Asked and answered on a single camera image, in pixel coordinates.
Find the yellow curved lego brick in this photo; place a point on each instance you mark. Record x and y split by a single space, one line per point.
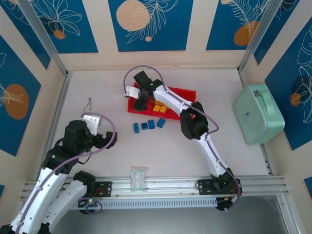
162 109
158 102

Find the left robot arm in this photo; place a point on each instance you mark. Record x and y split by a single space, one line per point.
36 195

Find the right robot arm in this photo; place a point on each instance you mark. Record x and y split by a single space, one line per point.
212 153

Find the blue lego brick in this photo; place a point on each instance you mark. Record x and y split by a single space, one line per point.
144 125
161 122
136 128
151 124

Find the clear plastic zip bag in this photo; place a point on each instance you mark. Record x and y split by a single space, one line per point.
139 179

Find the black base connector box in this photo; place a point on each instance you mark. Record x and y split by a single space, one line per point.
226 203
89 203

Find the mint green zipper bag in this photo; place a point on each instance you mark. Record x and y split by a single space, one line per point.
258 114

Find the wide aluminium base rail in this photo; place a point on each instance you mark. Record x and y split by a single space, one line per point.
170 182

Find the aluminium frame post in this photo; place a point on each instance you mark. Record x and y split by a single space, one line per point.
258 34
41 34

